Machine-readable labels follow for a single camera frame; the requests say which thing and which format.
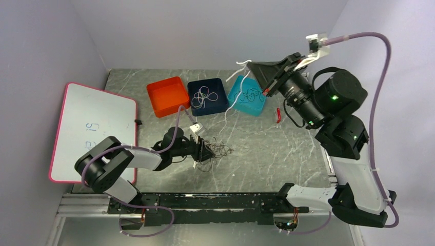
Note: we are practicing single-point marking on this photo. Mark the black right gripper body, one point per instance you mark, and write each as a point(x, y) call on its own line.
point(293, 60)

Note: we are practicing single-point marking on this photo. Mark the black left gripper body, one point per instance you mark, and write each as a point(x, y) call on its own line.
point(195, 148)

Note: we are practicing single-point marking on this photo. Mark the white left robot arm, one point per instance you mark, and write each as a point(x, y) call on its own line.
point(102, 166)

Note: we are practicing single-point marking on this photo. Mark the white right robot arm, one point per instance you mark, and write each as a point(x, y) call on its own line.
point(329, 109)

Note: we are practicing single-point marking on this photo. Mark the teal plastic bin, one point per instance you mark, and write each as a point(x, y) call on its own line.
point(251, 101)

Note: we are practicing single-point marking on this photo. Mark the red white small card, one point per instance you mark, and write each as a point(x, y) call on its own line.
point(278, 115)

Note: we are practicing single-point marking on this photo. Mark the dark blue plastic bin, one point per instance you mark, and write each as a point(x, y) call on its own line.
point(207, 97)

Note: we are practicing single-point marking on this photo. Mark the orange plastic bin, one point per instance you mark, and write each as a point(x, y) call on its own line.
point(167, 95)

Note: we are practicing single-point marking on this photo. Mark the black whiteboard clip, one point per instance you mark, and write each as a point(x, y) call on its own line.
point(138, 122)

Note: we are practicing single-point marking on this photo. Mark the pink framed whiteboard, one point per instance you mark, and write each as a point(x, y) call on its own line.
point(88, 116)

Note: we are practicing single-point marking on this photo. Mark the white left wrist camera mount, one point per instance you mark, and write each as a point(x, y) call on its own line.
point(197, 129)

